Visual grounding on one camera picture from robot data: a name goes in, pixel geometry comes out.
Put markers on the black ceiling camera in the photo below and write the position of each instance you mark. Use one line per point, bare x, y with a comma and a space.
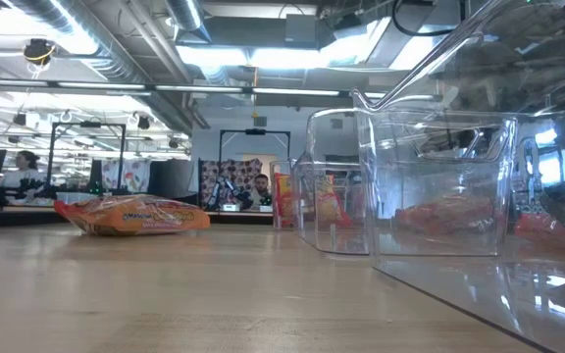
37, 49

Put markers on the grey ceiling box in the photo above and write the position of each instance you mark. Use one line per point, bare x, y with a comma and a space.
301, 28

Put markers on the red Maruchan ramen pack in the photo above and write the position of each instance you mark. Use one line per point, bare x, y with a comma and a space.
285, 201

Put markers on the person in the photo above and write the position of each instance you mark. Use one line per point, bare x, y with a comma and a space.
22, 176
261, 191

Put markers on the grey wall box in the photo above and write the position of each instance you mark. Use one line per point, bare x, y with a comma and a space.
260, 121

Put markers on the silver ventilation duct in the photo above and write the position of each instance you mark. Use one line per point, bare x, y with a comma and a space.
184, 15

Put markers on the clear plastic bin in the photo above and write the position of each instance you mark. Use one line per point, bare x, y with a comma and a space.
331, 147
434, 196
276, 166

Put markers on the background wooden workbench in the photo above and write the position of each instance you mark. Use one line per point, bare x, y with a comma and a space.
245, 214

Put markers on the bright ceiling light panel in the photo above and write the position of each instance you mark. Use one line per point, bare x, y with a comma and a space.
282, 58

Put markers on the orange Saucy Noods pack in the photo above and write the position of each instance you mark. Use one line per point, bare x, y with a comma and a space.
439, 216
542, 230
135, 216

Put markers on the dark grey fabric panel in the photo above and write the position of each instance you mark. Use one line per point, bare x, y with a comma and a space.
169, 176

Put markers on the background black robot arm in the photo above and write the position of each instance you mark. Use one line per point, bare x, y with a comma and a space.
236, 193

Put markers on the long ceiling light tube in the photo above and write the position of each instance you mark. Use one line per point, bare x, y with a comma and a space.
204, 88

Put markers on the white patterned cloth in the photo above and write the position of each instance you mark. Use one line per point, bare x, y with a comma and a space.
133, 174

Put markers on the dark patterned cloth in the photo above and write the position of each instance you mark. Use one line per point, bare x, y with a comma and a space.
228, 171

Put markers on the pale blue tub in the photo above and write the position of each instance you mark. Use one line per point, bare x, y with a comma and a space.
76, 197

